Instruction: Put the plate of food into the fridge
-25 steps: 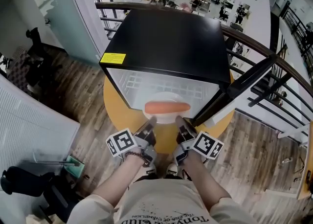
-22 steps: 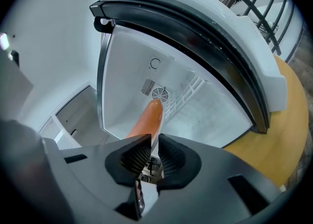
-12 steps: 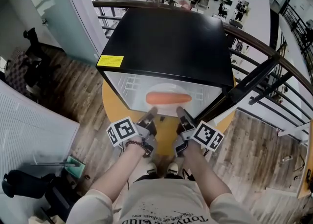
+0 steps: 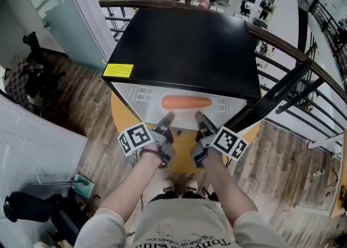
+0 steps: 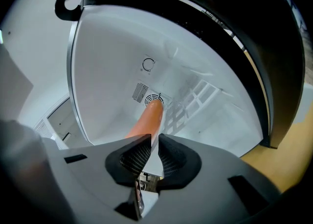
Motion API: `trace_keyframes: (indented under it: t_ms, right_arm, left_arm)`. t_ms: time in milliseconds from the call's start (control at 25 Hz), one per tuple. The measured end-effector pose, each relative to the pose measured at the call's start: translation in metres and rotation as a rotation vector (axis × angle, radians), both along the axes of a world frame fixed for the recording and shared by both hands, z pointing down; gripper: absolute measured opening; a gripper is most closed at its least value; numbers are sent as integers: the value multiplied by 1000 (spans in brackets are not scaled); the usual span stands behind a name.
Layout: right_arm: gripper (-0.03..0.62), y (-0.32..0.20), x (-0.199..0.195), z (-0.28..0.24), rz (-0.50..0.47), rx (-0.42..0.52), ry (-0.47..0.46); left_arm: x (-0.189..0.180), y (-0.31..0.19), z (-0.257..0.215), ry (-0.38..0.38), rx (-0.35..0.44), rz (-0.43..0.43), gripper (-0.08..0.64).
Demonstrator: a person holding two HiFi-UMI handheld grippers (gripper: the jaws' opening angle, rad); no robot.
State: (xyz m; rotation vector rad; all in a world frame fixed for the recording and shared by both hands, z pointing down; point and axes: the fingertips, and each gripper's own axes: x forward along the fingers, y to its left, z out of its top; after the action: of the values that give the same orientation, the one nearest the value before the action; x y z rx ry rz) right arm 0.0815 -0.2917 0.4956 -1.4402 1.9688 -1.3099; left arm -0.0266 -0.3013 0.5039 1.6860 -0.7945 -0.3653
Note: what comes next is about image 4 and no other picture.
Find white plate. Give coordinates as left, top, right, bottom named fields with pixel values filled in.
left=162, top=105, right=211, bottom=121

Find person's printed beige shirt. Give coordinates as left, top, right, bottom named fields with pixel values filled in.
left=74, top=198, right=288, bottom=248

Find person's black shorts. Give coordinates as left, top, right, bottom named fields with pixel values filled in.
left=148, top=191, right=219, bottom=204

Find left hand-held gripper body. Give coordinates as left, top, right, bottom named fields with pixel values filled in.
left=118, top=122, right=177, bottom=169

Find person's left forearm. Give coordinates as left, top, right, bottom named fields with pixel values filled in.
left=98, top=143, right=161, bottom=222

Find green dustpan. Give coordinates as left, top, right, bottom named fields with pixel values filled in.
left=68, top=173, right=96, bottom=199

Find orange sausage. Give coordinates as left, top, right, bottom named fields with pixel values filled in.
left=161, top=95, right=213, bottom=110

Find long grey broom handle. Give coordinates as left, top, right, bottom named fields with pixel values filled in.
left=33, top=180, right=89, bottom=187

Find black chair with clothes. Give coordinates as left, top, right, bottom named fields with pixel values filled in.
left=22, top=31, right=66, bottom=99

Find black mini fridge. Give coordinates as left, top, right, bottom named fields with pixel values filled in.
left=101, top=6, right=313, bottom=134

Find black office chair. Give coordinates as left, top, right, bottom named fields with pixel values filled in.
left=2, top=191, right=91, bottom=248

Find dark bead bracelet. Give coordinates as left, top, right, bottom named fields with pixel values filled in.
left=138, top=148, right=167, bottom=167

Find person's white shoe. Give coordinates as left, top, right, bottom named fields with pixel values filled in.
left=161, top=179, right=175, bottom=194
left=185, top=178, right=199, bottom=194

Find person's right white shoe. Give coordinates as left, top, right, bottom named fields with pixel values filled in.
left=185, top=178, right=199, bottom=194

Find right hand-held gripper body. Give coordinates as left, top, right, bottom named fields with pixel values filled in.
left=190, top=125, right=249, bottom=169

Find black phone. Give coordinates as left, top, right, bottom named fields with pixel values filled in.
left=339, top=185, right=346, bottom=211

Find round wooden table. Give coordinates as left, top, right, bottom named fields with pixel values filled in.
left=110, top=91, right=262, bottom=175

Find frosted glass door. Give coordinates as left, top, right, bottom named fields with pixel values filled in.
left=16, top=0, right=110, bottom=73

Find wooden handrail with black bars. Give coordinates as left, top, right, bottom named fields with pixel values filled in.
left=98, top=0, right=347, bottom=151

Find person's right forearm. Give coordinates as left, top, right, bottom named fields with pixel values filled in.
left=202, top=148, right=259, bottom=226

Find person's left white shoe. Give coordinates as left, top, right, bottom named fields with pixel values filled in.
left=161, top=179, right=175, bottom=194

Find wooden desk with white frame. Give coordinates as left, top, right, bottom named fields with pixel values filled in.
left=329, top=130, right=347, bottom=219

